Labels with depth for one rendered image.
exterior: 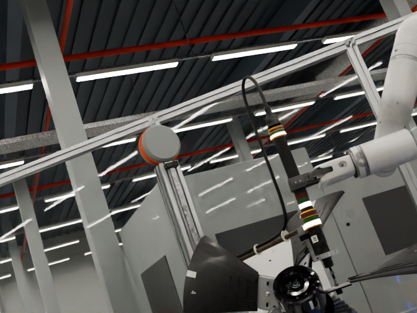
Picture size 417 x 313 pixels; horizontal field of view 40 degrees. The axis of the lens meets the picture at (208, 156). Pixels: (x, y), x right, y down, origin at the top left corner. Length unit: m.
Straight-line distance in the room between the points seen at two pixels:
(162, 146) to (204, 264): 0.68
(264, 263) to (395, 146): 0.63
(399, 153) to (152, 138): 1.01
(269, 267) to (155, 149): 0.64
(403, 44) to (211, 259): 0.79
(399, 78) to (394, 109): 0.08
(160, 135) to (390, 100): 0.96
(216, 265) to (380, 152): 0.54
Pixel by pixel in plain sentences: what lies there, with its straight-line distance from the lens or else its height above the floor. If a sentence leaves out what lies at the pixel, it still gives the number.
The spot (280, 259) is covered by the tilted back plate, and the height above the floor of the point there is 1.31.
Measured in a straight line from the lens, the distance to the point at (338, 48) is 2.39.
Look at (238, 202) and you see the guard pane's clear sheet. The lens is 2.26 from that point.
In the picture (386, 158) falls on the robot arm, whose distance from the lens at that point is 1.52.
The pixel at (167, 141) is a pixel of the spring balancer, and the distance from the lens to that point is 2.20.
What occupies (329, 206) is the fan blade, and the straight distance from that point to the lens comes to 1.64.
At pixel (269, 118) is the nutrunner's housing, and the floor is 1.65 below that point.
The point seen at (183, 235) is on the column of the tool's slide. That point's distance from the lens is 2.10.
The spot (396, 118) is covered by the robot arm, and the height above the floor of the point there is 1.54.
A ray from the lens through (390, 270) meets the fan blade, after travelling 1.47.
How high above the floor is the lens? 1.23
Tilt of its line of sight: 14 degrees up
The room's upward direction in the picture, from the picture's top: 20 degrees counter-clockwise
